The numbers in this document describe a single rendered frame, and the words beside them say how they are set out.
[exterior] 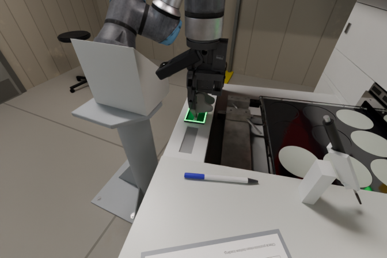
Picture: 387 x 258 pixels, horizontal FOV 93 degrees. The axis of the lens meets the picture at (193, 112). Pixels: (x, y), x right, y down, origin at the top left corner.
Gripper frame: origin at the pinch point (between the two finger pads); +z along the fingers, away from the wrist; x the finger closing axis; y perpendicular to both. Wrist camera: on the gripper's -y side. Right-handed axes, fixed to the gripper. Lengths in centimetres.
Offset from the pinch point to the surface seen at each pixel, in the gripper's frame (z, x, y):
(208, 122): 1.3, -1.6, 4.4
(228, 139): 9.3, 1.2, 10.7
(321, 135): 7.4, 6.3, 37.3
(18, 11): 9, 161, -247
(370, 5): -20, 56, 59
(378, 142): 7, 6, 52
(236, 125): 9.3, 7.7, 12.8
